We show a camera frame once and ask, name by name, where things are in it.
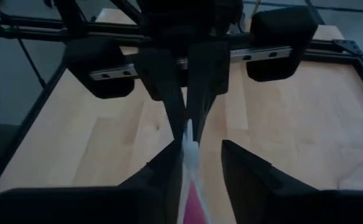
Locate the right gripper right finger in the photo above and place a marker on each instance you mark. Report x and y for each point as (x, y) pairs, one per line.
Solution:
(249, 177)

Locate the clear plastic bag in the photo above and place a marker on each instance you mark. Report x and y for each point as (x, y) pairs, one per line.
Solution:
(191, 155)

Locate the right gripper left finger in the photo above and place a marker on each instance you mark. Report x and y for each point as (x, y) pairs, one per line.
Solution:
(162, 171)

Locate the pink slider tag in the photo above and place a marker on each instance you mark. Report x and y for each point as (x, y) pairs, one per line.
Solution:
(195, 208)

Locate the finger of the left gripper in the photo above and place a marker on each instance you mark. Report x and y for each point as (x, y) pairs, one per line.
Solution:
(159, 74)
(207, 71)

